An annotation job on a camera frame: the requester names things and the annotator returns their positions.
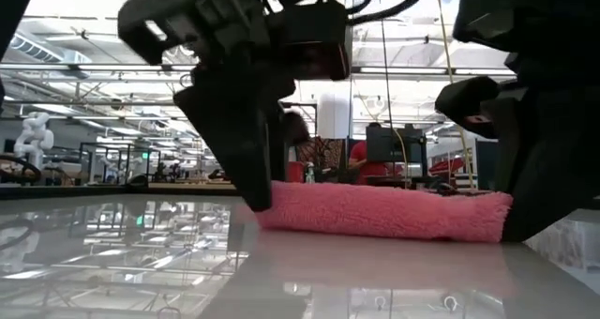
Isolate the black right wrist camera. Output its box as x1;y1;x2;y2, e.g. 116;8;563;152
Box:
434;76;502;141

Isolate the silver ventilation duct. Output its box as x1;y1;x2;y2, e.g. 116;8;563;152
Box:
8;31;93;66

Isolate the black hanging cable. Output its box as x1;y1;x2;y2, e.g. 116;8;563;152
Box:
380;18;394;128

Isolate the red box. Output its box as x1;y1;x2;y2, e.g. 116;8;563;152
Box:
287;160;306;184

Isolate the person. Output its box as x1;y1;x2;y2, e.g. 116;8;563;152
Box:
280;110;348;184
349;121;393;185

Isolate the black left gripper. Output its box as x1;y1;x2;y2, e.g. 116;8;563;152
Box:
116;0;358;213

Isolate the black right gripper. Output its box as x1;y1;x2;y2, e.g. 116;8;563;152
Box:
452;0;600;244

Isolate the long ceiling light rail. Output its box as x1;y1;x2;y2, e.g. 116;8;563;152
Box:
0;63;517;84

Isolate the red angled object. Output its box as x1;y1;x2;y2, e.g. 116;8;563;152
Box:
428;156;471;177

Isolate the black table frame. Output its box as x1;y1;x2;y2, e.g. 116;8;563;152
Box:
0;183;238;201

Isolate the black curved hoop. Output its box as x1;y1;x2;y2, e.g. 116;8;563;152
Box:
0;153;46;187

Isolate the white robot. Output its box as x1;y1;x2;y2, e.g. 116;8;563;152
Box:
12;111;55;170

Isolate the yellow hanging cable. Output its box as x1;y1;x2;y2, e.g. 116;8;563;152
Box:
434;0;475;189

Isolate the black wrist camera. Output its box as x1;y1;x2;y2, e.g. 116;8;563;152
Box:
434;76;502;141
266;2;353;82

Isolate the pink fluffy towel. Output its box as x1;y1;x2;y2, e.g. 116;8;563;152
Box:
255;180;515;244

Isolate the black frame rack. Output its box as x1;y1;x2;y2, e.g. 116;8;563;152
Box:
78;142;161;185

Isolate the dark partition panel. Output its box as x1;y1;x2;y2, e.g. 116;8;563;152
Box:
475;138;501;191

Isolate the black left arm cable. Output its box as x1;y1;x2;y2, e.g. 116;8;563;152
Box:
345;0;432;27

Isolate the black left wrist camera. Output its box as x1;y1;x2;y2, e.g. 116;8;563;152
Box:
266;2;353;82

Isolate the black computer screen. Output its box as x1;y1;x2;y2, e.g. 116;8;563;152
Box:
365;124;428;164

